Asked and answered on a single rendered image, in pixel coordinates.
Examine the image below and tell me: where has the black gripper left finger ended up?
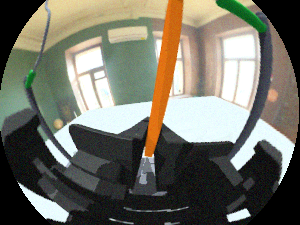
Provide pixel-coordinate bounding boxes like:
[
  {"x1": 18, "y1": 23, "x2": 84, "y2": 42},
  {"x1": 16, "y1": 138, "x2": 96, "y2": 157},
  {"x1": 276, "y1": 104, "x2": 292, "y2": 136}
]
[{"x1": 68, "y1": 117, "x2": 150, "y2": 189}]

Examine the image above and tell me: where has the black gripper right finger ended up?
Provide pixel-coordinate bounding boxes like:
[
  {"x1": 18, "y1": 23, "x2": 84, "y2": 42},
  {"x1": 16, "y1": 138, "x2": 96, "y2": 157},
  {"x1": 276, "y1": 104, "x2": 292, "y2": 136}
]
[{"x1": 154, "y1": 121, "x2": 234, "y2": 192}]

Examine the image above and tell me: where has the orange handle with grey metal tip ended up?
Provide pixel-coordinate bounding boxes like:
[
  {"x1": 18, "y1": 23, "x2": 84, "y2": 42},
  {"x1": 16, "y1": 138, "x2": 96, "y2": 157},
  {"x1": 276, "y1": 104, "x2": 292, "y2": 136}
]
[{"x1": 145, "y1": 0, "x2": 185, "y2": 157}]

